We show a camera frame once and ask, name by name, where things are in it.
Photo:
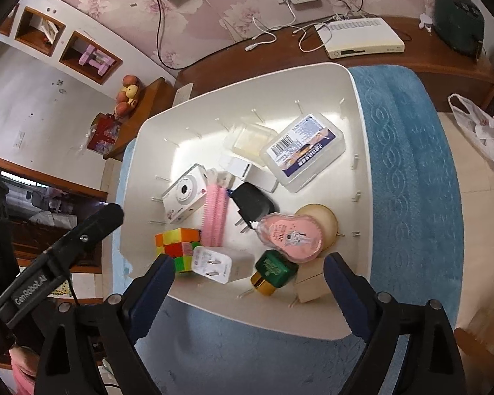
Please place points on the dark green heater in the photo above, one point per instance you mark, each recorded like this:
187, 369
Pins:
457, 24

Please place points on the white digital camera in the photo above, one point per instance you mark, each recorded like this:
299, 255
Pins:
185, 193

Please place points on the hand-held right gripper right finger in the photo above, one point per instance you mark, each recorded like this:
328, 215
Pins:
345, 296

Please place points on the white plastic bag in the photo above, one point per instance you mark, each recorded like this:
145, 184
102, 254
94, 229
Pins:
485, 140

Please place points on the colourful puzzle cube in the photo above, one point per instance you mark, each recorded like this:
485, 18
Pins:
177, 247

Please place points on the small white cube box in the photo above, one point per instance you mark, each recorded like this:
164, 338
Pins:
255, 175

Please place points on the pink clothing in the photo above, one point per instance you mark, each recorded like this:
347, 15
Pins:
22, 370

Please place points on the white tape dispenser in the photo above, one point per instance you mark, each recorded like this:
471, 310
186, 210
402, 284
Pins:
323, 218

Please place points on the white set-top box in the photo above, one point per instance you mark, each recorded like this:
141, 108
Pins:
362, 39

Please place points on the pink ornament in niche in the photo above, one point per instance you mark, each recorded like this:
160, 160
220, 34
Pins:
92, 57

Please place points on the black plug charger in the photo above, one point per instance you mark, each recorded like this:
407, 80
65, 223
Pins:
251, 203

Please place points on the pink comb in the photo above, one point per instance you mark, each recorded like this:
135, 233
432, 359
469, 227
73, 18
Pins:
214, 214

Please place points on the red printed box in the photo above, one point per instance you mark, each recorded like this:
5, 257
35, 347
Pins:
103, 131

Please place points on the white plug adapter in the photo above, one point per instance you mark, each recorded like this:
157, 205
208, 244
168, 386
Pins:
222, 265

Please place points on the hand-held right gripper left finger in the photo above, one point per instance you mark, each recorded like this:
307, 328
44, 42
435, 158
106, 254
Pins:
152, 292

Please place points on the picture book in niche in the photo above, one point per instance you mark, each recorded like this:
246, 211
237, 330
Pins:
49, 28

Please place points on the clear box with blue label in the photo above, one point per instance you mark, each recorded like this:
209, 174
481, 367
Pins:
300, 152

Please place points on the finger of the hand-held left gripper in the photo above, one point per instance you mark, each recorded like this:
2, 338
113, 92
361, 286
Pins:
94, 226

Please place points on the wooden chair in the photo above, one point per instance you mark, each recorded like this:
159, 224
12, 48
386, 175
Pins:
477, 345

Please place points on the white plastic storage box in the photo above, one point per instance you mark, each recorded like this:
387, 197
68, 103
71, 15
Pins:
313, 152

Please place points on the beige wooden block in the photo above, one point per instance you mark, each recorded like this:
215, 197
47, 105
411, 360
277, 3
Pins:
311, 288

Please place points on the pink correction tape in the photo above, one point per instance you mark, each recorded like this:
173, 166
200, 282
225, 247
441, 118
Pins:
288, 236

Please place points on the green and gold bottle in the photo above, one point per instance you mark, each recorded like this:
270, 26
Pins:
273, 267

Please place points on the pile of fruit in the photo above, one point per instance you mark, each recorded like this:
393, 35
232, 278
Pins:
127, 92

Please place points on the clear box with yellow pieces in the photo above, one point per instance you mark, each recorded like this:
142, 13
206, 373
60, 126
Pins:
249, 140

